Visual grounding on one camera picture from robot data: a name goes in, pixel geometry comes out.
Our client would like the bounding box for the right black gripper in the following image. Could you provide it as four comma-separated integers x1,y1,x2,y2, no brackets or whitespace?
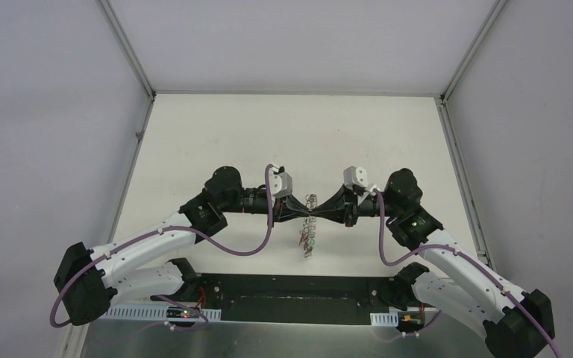
310,183,401,227

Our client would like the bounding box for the metal disc with keyrings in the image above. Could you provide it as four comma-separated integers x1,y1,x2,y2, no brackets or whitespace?
299,194,318,259

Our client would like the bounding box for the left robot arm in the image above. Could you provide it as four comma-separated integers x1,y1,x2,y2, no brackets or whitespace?
49,164,311,328

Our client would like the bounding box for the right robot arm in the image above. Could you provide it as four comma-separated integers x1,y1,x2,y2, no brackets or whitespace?
311,166,562,357

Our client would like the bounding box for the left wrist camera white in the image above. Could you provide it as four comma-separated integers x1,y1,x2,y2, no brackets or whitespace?
266,163,293,200

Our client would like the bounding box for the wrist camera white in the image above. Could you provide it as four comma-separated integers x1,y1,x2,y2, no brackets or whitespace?
342,166,378,196
266,163,293,200

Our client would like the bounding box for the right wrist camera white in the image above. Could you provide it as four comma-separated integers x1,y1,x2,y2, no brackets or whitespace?
342,166,378,196

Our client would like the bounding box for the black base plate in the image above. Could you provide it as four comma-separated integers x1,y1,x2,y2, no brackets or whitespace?
167,274,428,326

